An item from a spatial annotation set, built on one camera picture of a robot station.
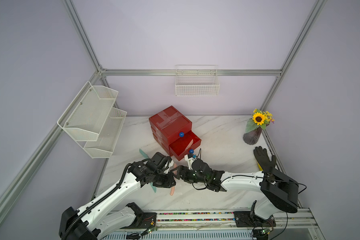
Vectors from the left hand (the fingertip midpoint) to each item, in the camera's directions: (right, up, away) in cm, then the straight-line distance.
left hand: (172, 186), depth 73 cm
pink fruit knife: (+9, +18, +20) cm, 29 cm away
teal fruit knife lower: (-11, -6, +11) cm, 16 cm away
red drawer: (+6, +18, +19) cm, 27 cm away
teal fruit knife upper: (-22, +12, +25) cm, 35 cm away
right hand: (0, +4, +6) cm, 7 cm away
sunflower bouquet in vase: (+49, +34, +11) cm, 61 cm away
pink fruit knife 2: (0, -1, -1) cm, 1 cm away
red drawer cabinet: (0, +27, +10) cm, 29 cm away
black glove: (+57, +9, +22) cm, 62 cm away
